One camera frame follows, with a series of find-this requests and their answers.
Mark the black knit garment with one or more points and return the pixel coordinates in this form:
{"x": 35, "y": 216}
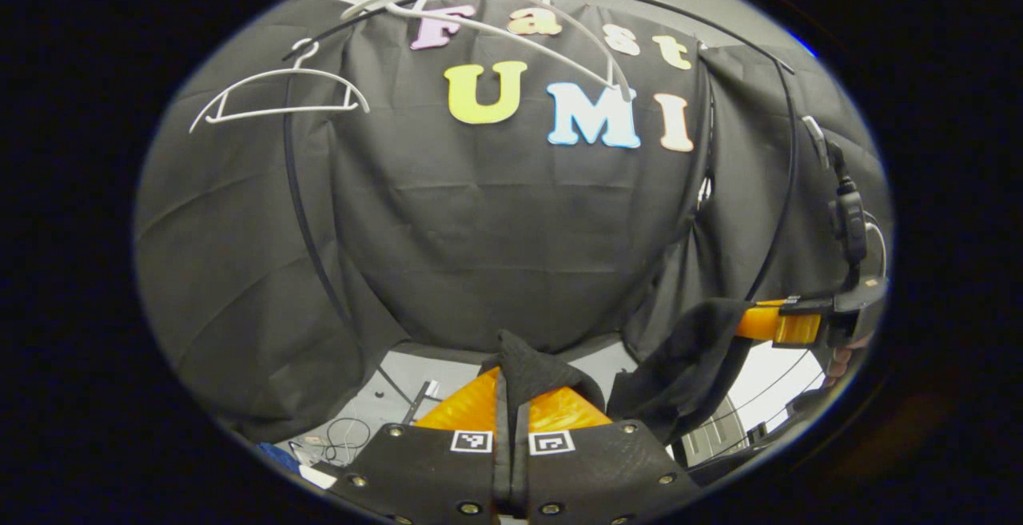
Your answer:
{"x": 687, "y": 365}

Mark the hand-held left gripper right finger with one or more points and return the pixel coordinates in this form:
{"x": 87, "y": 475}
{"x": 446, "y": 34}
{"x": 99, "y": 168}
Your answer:
{"x": 599, "y": 469}

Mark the black clothes rack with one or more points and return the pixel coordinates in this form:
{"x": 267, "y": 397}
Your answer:
{"x": 289, "y": 165}

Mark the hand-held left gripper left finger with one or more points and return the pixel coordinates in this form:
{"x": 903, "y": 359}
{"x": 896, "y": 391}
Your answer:
{"x": 431, "y": 469}

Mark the large white clothes hanger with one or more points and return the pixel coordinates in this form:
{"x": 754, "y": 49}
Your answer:
{"x": 622, "y": 92}

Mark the black backdrop cloth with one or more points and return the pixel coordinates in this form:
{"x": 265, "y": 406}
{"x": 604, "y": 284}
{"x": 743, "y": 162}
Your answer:
{"x": 495, "y": 229}

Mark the small white floor item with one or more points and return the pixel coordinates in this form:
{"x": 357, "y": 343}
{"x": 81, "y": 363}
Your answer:
{"x": 317, "y": 477}

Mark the white metal frame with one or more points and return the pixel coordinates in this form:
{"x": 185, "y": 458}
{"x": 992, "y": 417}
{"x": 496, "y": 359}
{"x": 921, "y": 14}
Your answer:
{"x": 711, "y": 433}

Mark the small white clothes hanger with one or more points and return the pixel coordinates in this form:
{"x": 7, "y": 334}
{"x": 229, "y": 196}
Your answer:
{"x": 280, "y": 112}

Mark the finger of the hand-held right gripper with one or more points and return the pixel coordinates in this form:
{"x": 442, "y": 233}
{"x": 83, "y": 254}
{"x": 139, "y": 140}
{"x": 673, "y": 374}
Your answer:
{"x": 759, "y": 324}

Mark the white flat panel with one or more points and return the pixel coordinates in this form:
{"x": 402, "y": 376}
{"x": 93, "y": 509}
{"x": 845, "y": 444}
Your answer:
{"x": 779, "y": 381}

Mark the blue floor item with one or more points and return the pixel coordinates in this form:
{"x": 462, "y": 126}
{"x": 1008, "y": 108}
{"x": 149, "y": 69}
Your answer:
{"x": 280, "y": 459}

